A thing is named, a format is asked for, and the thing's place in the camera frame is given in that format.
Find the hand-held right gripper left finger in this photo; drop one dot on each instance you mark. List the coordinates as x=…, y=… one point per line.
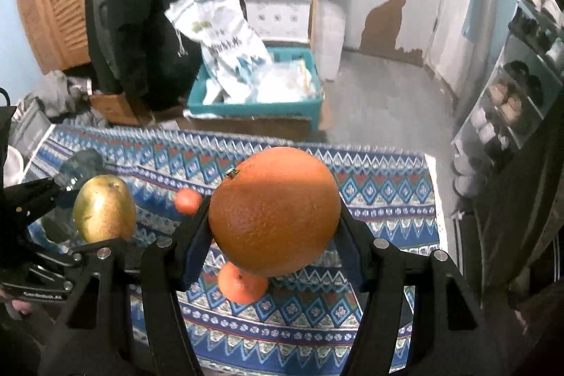
x=196, y=246

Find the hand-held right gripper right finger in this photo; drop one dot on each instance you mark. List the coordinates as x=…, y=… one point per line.
x=352, y=255

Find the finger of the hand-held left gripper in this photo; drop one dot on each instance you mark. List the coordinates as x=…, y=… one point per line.
x=31, y=200
x=61, y=257

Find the tangerine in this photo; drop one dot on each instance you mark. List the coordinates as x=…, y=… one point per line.
x=242, y=285
x=188, y=201

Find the dark glass plate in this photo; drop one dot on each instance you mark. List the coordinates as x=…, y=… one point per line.
x=79, y=171

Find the large orange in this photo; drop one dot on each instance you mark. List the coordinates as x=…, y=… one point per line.
x=275, y=211

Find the white cloth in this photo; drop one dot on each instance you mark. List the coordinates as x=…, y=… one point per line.
x=9, y=166

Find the grey bag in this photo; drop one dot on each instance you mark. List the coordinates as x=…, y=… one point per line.
x=31, y=133

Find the blue patterned tablecloth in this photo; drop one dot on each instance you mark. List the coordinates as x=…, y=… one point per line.
x=308, y=314

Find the grey clothing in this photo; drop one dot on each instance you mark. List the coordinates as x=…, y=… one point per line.
x=57, y=92

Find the cardboard box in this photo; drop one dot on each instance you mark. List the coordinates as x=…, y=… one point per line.
x=116, y=107

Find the flat cardboard sheet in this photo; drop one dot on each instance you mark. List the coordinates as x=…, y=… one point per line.
x=264, y=129

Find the teal plastic basket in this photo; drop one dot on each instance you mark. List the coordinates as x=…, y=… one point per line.
x=246, y=111

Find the dark cloth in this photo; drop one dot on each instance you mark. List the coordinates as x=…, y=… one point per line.
x=520, y=226

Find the clear plastic bag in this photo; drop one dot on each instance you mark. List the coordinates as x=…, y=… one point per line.
x=286, y=78

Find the white bin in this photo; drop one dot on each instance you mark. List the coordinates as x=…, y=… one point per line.
x=329, y=41

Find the white printed bag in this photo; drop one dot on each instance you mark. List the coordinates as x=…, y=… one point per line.
x=220, y=32

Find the shoe rack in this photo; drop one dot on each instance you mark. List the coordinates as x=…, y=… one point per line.
x=511, y=94

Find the dark hanging jackets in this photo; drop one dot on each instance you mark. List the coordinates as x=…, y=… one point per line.
x=154, y=6

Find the white patterned storage box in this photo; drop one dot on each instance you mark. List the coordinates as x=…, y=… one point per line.
x=275, y=17

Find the white refrigerator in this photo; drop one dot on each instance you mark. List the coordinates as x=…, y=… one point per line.
x=467, y=6

